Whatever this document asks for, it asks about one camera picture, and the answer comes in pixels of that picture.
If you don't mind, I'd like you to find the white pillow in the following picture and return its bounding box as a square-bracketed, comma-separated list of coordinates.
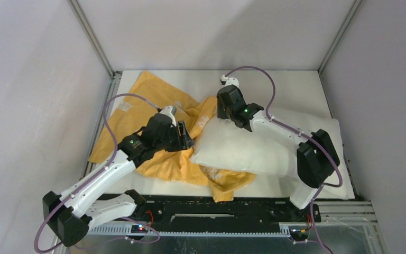
[190, 108, 355, 199]

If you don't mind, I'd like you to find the yellow and blue pillowcase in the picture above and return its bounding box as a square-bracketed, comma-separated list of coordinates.
[88, 71, 256, 202]

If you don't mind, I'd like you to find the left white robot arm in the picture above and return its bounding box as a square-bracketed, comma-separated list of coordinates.
[42, 106, 194, 247]

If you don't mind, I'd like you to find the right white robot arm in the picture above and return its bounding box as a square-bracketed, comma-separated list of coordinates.
[216, 82, 340, 221]

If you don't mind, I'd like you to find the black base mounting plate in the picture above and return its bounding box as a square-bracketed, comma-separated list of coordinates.
[130, 195, 321, 234]

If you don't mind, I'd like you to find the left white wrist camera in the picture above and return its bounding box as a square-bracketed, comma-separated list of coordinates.
[159, 105, 177, 126]

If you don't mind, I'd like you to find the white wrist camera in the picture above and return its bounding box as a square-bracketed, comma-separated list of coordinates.
[220, 76, 239, 88]
[159, 105, 177, 126]

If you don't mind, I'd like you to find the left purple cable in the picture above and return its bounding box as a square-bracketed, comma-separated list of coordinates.
[33, 93, 162, 254]

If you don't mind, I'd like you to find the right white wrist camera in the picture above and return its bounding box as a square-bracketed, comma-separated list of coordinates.
[220, 76, 239, 88]

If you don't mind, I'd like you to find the aluminium frame rail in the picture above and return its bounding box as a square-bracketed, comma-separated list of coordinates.
[43, 192, 387, 253]

